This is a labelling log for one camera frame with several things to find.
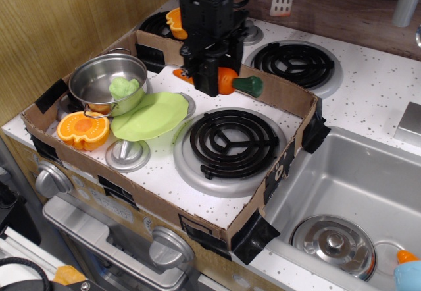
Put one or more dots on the orange cloth piece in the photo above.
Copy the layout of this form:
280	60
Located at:
67	274

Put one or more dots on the small steel pot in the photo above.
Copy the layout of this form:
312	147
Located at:
90	83

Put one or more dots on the back orange half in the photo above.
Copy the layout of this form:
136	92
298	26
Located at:
174	22

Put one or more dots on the silver stove knob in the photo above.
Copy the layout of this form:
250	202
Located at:
125	156
253	34

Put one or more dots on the right oven knob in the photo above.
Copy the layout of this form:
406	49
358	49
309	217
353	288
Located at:
168	250

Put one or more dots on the left oven knob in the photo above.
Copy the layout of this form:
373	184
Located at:
51	180

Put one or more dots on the orange half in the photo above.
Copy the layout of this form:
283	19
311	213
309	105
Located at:
174	22
84	132

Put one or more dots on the back right black burner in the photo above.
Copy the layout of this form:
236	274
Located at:
306	64

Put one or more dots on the green toy lettuce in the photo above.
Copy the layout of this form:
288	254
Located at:
120	87

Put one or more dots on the oven knob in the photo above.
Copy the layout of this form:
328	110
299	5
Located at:
51	180
168	250

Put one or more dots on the front silver stove knob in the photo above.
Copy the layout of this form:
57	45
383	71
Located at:
125	156

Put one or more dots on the orange toy carrot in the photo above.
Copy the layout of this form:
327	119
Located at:
229	81

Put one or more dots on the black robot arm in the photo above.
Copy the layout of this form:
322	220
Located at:
215	33

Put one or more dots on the blue orange toy bottle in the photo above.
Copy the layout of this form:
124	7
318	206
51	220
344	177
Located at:
407	273

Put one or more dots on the light green plate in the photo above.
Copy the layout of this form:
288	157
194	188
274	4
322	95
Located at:
158	113

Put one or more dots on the back left black burner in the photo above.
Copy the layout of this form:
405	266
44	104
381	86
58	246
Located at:
156	24

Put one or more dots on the steel pot lid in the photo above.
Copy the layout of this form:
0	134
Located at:
337	241

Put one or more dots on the grey sink basin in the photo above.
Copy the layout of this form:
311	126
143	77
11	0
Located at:
373	185

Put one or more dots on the cardboard fence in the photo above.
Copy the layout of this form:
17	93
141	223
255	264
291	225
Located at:
243	233

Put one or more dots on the back silver stove knob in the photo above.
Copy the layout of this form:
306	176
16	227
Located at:
253	34

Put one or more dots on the silver oven door handle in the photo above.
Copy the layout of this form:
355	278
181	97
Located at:
120	257

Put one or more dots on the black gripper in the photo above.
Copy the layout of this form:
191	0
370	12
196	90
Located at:
216	30

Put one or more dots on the black burner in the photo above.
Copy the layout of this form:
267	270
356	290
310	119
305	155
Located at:
227	152
156	24
306	64

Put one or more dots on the silver faucet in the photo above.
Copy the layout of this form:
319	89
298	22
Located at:
403	13

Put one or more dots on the front orange half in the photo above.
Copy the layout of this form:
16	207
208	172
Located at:
84	132

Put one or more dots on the front right black burner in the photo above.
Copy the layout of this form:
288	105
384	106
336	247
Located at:
227	152

